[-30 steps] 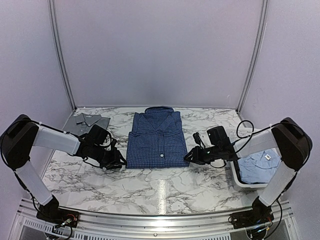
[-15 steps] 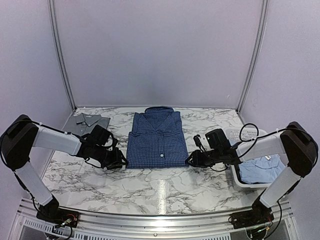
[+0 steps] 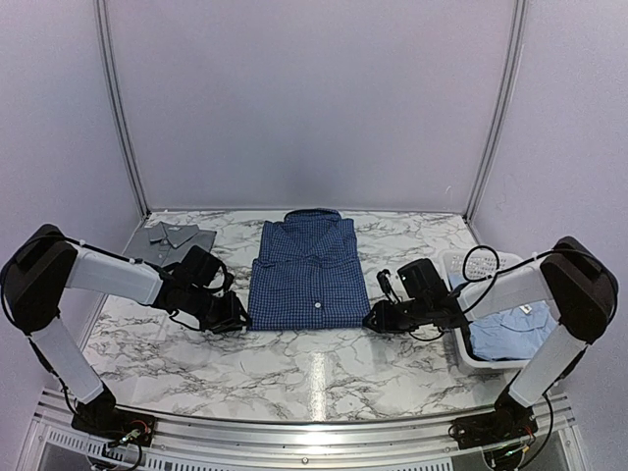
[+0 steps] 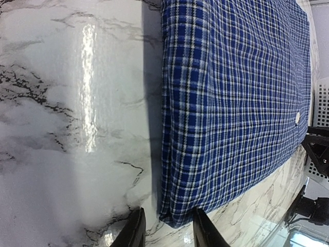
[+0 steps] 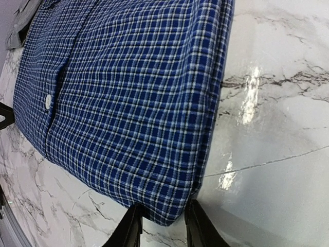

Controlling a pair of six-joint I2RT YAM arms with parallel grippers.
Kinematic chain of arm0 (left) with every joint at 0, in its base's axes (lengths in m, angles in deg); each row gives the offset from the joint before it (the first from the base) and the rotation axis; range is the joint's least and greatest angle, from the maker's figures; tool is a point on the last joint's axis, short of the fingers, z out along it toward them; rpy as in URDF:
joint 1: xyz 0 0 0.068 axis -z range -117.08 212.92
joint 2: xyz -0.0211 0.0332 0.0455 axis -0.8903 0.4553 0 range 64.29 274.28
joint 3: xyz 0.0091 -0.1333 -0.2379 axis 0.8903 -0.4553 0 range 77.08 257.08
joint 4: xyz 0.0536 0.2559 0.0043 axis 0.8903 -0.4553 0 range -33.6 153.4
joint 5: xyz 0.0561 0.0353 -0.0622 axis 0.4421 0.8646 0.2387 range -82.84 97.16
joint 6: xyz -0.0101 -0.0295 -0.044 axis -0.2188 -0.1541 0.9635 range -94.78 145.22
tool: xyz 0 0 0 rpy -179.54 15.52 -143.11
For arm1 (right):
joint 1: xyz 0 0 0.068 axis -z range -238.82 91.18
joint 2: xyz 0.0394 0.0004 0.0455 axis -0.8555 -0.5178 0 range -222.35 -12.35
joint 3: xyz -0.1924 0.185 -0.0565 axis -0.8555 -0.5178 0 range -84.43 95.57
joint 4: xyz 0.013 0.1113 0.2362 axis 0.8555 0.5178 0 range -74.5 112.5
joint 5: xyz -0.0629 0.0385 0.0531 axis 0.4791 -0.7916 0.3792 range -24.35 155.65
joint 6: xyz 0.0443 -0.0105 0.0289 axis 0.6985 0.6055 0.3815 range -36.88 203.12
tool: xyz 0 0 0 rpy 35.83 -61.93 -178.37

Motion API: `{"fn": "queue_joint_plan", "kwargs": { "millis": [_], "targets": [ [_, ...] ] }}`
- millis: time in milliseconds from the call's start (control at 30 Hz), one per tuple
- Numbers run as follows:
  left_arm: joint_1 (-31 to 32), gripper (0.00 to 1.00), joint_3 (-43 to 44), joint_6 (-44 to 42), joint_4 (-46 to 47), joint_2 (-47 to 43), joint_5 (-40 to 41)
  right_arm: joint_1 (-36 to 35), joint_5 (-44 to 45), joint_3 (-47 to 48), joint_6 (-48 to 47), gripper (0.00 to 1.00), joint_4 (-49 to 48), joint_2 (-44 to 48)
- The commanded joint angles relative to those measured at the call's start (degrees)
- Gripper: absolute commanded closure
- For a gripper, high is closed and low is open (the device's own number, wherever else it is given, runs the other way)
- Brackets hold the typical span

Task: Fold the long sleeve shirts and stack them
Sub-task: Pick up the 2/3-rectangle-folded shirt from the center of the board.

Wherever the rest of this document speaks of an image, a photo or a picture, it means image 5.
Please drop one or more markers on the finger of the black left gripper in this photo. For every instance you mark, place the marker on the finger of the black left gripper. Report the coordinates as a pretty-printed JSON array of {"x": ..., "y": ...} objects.
[{"x": 8, "y": 113}]

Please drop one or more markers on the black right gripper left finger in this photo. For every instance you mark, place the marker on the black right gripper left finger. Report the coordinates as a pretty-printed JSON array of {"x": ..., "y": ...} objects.
[{"x": 129, "y": 229}]

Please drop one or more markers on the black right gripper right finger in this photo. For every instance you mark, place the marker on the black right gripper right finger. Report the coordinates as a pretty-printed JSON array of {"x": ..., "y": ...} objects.
[{"x": 200, "y": 230}]

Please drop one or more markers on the blue checked long sleeve shirt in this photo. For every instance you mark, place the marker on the blue checked long sleeve shirt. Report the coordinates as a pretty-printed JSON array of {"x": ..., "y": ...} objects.
[{"x": 124, "y": 94}]

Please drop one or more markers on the folded grey shirt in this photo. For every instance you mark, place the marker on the folded grey shirt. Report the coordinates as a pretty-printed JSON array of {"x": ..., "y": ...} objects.
[{"x": 23, "y": 17}]

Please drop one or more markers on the aluminium front frame rail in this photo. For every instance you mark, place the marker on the aluminium front frame rail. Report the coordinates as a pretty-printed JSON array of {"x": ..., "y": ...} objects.
[{"x": 12, "y": 234}]

